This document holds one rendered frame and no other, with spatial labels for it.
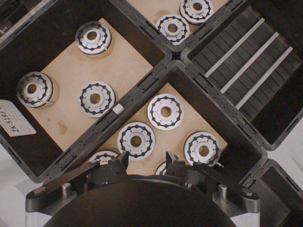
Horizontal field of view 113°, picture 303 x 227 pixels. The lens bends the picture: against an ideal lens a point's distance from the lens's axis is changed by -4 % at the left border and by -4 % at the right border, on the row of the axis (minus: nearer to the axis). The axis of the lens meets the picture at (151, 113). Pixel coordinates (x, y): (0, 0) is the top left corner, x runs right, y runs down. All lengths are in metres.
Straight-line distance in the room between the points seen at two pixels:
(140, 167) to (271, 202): 0.43
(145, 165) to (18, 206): 0.60
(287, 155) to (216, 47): 0.58
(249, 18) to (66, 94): 0.65
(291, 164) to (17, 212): 1.21
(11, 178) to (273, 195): 0.81
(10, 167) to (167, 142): 0.48
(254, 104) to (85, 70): 0.54
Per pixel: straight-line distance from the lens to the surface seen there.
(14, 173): 0.55
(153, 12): 0.48
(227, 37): 0.50
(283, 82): 0.57
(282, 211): 0.61
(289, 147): 0.79
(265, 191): 0.54
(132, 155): 0.31
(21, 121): 0.44
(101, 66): 0.39
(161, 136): 0.33
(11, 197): 0.81
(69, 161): 0.29
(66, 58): 0.45
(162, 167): 0.32
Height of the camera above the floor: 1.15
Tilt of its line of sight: 86 degrees down
